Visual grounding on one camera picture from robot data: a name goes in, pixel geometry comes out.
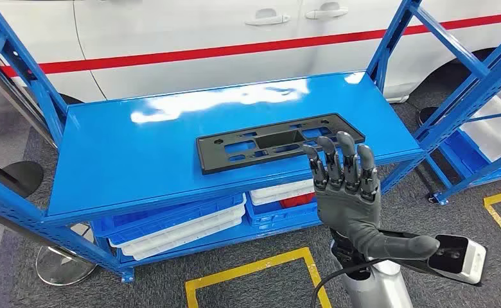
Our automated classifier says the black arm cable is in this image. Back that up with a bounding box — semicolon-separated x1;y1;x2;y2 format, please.
309;259;387;308

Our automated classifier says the red plastic part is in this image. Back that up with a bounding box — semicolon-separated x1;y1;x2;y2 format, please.
279;193;317;210

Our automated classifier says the blue rack with casters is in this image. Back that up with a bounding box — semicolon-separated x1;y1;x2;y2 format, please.
420;108;501;206

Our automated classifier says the blue metal shelf rack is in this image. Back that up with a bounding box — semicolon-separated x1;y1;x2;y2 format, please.
0;0;501;284

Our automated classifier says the black round stand base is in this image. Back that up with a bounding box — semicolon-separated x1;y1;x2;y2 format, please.
0;152;45;200
416;106;447;128

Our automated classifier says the white car with red stripe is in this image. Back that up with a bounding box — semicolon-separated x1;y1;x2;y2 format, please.
0;0;501;105

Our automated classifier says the black plastic plate bracket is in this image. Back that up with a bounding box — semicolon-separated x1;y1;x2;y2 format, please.
196;113;366;176

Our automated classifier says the grey metal pole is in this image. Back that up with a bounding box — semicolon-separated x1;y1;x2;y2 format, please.
0;64;60;150

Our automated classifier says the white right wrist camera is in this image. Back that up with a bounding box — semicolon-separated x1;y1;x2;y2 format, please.
428;234;488;286

